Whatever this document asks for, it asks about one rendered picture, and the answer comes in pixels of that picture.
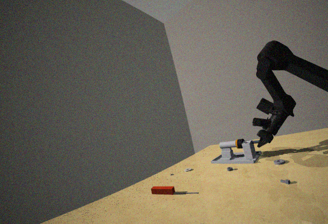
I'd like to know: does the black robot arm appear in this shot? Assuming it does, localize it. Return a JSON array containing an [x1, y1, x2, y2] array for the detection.
[[256, 40, 328, 123]]

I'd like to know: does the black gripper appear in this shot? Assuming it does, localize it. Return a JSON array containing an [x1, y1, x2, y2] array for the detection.
[[257, 117, 283, 147]]

